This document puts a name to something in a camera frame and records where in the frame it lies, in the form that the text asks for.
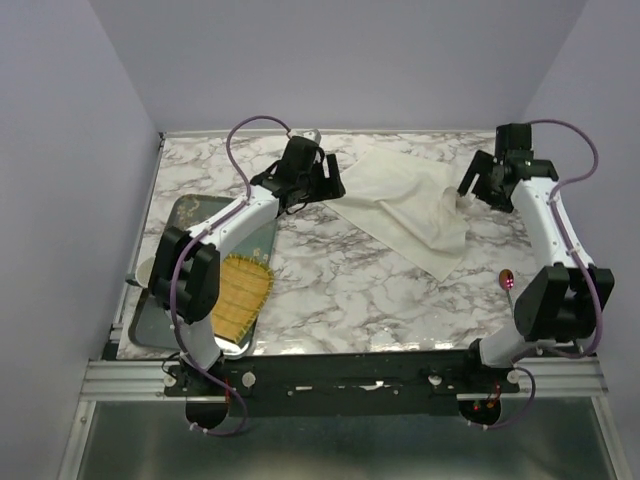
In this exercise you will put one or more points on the iridescent rainbow spoon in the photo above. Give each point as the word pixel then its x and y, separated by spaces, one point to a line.
pixel 506 282

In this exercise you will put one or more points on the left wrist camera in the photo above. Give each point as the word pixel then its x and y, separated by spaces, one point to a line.
pixel 313 135

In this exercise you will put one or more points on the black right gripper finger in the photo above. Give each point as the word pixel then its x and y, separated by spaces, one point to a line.
pixel 485 191
pixel 480 165

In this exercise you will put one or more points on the yellow bamboo mat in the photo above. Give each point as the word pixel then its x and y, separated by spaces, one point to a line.
pixel 245 285

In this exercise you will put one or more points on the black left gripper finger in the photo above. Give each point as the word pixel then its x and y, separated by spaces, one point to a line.
pixel 321 188
pixel 327 166

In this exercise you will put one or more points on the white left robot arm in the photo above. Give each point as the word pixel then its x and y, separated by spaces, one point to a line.
pixel 223 232

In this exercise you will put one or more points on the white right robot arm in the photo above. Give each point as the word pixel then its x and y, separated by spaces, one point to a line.
pixel 561 309

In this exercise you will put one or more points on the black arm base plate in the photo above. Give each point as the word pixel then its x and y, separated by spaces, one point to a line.
pixel 379 383

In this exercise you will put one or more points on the cream cloth napkin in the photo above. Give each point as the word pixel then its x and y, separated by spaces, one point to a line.
pixel 410 205

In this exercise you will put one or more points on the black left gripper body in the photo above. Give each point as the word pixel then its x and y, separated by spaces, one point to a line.
pixel 303 184

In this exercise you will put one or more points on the white cup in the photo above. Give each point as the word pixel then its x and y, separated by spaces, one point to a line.
pixel 143 272

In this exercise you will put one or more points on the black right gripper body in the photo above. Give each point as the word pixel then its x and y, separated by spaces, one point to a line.
pixel 503 204

